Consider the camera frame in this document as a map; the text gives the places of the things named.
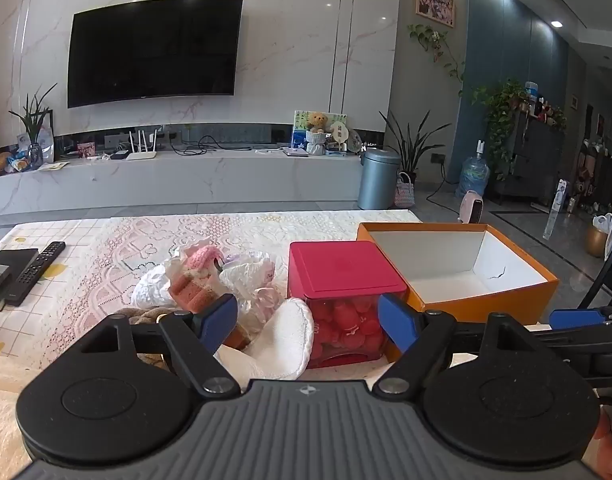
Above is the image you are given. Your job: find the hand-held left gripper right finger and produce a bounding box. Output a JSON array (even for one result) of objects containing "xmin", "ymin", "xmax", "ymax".
[{"xmin": 373, "ymin": 292, "xmax": 534, "ymax": 396}]

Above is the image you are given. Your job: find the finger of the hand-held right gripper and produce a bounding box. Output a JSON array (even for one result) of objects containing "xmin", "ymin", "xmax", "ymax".
[
  {"xmin": 548, "ymin": 307, "xmax": 612, "ymax": 331},
  {"xmin": 527, "ymin": 329, "xmax": 612, "ymax": 361}
]

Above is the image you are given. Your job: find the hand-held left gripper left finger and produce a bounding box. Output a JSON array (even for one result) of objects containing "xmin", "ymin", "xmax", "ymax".
[{"xmin": 78, "ymin": 294, "xmax": 242, "ymax": 396}]

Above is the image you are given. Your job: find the reddish brown sponge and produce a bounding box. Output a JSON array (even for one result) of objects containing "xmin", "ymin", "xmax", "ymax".
[{"xmin": 168, "ymin": 277, "xmax": 254, "ymax": 351}]

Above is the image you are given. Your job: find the pink knitted toy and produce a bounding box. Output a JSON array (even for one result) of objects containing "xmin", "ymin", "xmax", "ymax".
[{"xmin": 178, "ymin": 245, "xmax": 227, "ymax": 283}]

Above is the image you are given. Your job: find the white fluffy pad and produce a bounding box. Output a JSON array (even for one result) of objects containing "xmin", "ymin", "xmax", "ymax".
[{"xmin": 215, "ymin": 297, "xmax": 315, "ymax": 382}]

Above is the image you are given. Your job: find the beige plush toy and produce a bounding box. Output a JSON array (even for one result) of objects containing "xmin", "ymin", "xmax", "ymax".
[{"xmin": 117, "ymin": 306, "xmax": 197, "ymax": 371}]

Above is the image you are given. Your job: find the orange cardboard box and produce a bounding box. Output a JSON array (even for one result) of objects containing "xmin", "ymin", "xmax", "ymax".
[{"xmin": 357, "ymin": 222, "xmax": 560, "ymax": 325}]

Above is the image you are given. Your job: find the red lid clear container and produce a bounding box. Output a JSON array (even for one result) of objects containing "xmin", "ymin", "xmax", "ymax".
[{"xmin": 287, "ymin": 241, "xmax": 409, "ymax": 370}]

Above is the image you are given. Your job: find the gold pot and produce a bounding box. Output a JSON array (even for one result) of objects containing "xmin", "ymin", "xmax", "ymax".
[{"xmin": 586, "ymin": 224, "xmax": 609, "ymax": 258}]

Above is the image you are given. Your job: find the tall clear package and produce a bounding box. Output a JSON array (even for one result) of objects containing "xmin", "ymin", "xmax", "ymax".
[{"xmin": 543, "ymin": 179, "xmax": 569, "ymax": 241}]

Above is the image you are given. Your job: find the woven basket bag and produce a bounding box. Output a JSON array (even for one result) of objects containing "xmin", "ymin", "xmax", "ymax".
[{"xmin": 394, "ymin": 172, "xmax": 416, "ymax": 208}]

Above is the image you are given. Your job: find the pink space heater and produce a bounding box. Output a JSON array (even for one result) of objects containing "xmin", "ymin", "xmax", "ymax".
[{"xmin": 458, "ymin": 190, "xmax": 484, "ymax": 224}]

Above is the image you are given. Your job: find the white marble television console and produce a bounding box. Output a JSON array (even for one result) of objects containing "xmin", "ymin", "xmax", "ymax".
[{"xmin": 0, "ymin": 147, "xmax": 364, "ymax": 217}]

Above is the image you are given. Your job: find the blue grey trash can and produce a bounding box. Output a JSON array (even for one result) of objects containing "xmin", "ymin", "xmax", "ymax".
[{"xmin": 357, "ymin": 149, "xmax": 402, "ymax": 211}]

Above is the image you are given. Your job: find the shelf of ornaments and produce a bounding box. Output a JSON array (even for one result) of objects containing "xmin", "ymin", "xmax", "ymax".
[{"xmin": 573, "ymin": 137, "xmax": 612, "ymax": 216}]

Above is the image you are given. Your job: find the blue water jug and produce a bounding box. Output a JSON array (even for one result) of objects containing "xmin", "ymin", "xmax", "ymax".
[{"xmin": 457, "ymin": 140, "xmax": 491, "ymax": 200}]

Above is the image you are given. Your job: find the dark cabinet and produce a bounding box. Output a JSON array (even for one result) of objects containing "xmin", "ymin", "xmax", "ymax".
[{"xmin": 488, "ymin": 110, "xmax": 569, "ymax": 203}]

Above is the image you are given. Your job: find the long leaf floor plant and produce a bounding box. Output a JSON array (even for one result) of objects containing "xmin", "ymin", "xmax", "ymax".
[{"xmin": 379, "ymin": 109, "xmax": 452, "ymax": 186}]

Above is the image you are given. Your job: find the white router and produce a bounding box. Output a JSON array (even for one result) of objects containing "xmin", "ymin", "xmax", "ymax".
[{"xmin": 126, "ymin": 129, "xmax": 159, "ymax": 161}]

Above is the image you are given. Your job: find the black remote control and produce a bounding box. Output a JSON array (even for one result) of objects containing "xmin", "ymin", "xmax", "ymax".
[{"xmin": 5, "ymin": 241, "xmax": 66, "ymax": 307}]

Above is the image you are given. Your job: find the green blue picture board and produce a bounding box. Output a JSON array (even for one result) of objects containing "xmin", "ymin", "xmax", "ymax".
[{"xmin": 292, "ymin": 110, "xmax": 337, "ymax": 151}]

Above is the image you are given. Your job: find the black notebook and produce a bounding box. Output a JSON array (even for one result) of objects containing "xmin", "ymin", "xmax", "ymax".
[{"xmin": 0, "ymin": 248, "xmax": 40, "ymax": 281}]

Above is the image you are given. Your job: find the teddy bear bouquet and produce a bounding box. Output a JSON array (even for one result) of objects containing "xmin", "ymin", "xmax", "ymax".
[{"xmin": 306, "ymin": 112, "xmax": 329, "ymax": 156}]

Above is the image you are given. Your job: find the bushy pothos plant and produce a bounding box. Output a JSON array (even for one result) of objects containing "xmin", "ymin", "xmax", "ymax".
[{"xmin": 471, "ymin": 79, "xmax": 529, "ymax": 181}]

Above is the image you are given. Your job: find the cream fuzzy blanket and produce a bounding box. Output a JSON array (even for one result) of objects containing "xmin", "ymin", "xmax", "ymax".
[{"xmin": 0, "ymin": 355, "xmax": 57, "ymax": 480}]

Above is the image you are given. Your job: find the green plant in glass vase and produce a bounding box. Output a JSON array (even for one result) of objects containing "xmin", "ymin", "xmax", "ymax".
[{"xmin": 8, "ymin": 84, "xmax": 58, "ymax": 170}]

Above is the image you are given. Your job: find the hanging pothos vine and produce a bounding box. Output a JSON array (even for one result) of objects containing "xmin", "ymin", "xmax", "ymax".
[{"xmin": 407, "ymin": 24, "xmax": 466, "ymax": 96}]

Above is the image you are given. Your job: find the wooden framed picture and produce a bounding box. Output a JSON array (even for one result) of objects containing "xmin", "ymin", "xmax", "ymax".
[{"xmin": 415, "ymin": 0, "xmax": 457, "ymax": 28}]

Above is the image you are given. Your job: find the wall mounted television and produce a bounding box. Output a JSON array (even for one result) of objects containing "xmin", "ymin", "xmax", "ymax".
[{"xmin": 67, "ymin": 0, "xmax": 244, "ymax": 109}]

